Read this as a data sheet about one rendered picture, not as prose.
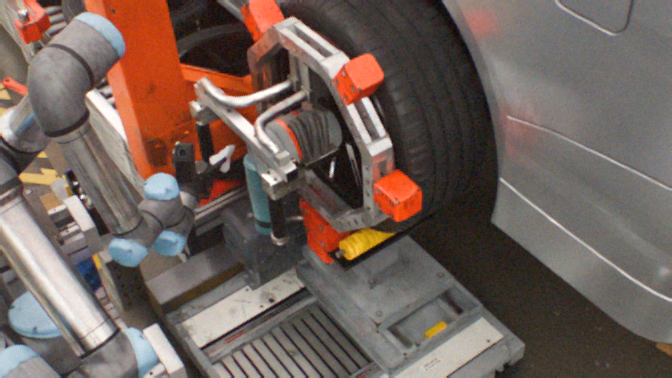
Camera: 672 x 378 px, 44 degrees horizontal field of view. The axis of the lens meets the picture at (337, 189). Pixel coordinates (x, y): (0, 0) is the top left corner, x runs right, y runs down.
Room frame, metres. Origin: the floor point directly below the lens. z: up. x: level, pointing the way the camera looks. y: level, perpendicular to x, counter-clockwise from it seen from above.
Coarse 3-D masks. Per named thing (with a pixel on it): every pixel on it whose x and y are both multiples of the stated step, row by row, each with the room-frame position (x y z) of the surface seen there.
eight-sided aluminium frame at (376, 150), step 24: (288, 24) 1.70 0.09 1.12; (264, 48) 1.75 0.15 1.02; (288, 48) 1.65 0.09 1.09; (312, 48) 1.64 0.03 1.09; (264, 72) 1.86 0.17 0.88; (336, 72) 1.51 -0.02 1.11; (336, 96) 1.49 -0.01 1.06; (360, 120) 1.44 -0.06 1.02; (360, 144) 1.41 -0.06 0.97; (384, 144) 1.41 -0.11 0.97; (384, 168) 1.41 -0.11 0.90; (312, 192) 1.64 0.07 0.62; (336, 216) 1.54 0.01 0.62; (360, 216) 1.43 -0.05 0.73; (384, 216) 1.40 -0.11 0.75
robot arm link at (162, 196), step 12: (156, 180) 1.35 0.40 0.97; (168, 180) 1.35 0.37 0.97; (144, 192) 1.33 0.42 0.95; (156, 192) 1.32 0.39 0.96; (168, 192) 1.32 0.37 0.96; (144, 204) 1.30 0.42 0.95; (156, 204) 1.30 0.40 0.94; (168, 204) 1.31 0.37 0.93; (180, 204) 1.34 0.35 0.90; (168, 216) 1.29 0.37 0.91; (180, 216) 1.33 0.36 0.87
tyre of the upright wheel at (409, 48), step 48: (288, 0) 1.81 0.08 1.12; (336, 0) 1.69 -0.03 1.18; (384, 0) 1.68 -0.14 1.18; (384, 48) 1.54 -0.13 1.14; (432, 48) 1.57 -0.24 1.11; (384, 96) 1.47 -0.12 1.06; (432, 96) 1.49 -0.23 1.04; (480, 96) 1.53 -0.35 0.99; (432, 144) 1.43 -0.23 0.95; (480, 144) 1.49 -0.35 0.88; (336, 192) 1.67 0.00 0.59; (432, 192) 1.42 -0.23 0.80
